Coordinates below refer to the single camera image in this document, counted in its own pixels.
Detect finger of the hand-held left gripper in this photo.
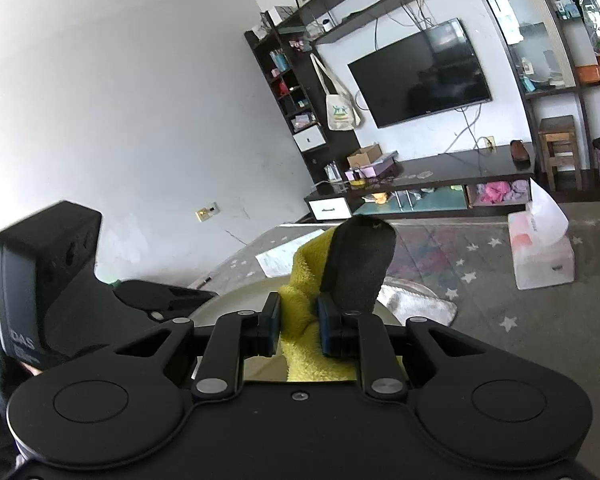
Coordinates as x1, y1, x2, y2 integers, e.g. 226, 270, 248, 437
114, 281, 220, 322

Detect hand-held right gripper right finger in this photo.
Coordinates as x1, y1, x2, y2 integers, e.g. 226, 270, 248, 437
318, 294, 486, 400

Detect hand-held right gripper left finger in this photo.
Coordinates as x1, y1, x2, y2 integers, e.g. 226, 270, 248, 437
111, 292, 282, 400

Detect white bowl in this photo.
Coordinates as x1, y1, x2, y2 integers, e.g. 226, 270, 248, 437
186, 287, 405, 383

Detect yellow cleaning cloth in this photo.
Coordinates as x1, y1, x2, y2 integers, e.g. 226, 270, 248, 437
279, 215, 397, 383

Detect paper sheets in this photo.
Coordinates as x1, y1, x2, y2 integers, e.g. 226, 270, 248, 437
256, 230, 331, 278

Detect white towel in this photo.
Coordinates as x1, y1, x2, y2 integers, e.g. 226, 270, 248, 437
377, 276, 458, 330

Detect purple flat box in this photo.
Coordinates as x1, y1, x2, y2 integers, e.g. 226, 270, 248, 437
357, 152, 399, 181

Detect dark shelf unit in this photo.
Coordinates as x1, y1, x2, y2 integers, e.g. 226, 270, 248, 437
244, 30, 361, 186

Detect cardboard box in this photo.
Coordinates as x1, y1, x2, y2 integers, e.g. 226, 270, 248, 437
346, 144, 382, 170

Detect grey star-print tablecloth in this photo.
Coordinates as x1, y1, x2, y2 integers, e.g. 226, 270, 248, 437
225, 200, 600, 480

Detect white drawer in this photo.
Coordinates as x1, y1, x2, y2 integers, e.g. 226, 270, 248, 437
293, 125, 327, 153

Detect dark television cabinet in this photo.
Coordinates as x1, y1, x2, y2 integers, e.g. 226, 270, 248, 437
304, 144, 537, 223

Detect cream tote bag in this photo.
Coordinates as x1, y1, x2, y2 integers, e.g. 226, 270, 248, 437
310, 52, 362, 132

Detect pink clothes pile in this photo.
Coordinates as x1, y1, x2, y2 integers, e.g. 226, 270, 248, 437
472, 180, 531, 206

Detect white tissue pack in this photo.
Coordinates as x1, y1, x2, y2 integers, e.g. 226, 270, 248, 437
507, 187, 576, 291

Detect wooden stool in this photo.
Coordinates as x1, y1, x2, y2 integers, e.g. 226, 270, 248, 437
537, 116, 583, 192

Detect glass display cabinet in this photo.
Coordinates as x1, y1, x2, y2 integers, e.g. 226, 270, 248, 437
462, 0, 600, 111

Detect wall-mounted television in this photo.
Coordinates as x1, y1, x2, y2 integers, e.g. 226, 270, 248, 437
347, 18, 493, 129

